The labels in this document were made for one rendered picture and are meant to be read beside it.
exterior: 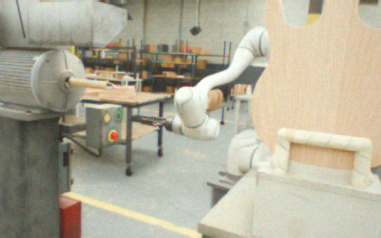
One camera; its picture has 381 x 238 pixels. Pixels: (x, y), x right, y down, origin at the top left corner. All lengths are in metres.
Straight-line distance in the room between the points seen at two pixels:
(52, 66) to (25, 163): 0.44
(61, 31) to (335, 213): 0.96
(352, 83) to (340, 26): 0.13
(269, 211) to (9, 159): 1.13
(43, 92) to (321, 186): 1.01
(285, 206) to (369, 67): 0.36
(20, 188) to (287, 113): 1.16
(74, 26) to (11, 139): 0.62
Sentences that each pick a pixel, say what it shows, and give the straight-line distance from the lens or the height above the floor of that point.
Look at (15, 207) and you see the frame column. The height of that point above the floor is 0.69.
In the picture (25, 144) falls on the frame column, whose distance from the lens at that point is 1.49.
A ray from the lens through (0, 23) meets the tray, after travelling 1.56.
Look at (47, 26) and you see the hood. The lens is 1.21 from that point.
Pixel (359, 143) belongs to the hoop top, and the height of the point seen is 1.20.
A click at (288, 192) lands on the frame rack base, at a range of 0.80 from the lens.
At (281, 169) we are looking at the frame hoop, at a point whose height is 1.11.
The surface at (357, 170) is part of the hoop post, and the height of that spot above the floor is 1.14.
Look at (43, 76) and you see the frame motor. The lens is 1.31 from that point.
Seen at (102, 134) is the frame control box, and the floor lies 0.99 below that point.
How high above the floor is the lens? 1.35
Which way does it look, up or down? 10 degrees down
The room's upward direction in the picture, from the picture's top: 3 degrees clockwise
